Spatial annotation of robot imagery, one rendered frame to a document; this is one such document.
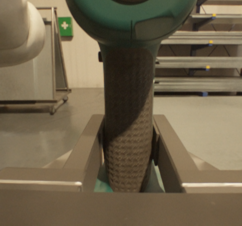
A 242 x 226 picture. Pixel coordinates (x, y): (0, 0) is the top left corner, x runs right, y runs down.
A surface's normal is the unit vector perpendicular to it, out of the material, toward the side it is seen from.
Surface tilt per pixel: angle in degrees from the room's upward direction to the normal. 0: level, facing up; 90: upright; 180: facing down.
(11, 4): 98
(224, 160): 0
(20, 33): 121
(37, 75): 78
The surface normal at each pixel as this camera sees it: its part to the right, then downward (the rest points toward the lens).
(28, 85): 0.03, 0.07
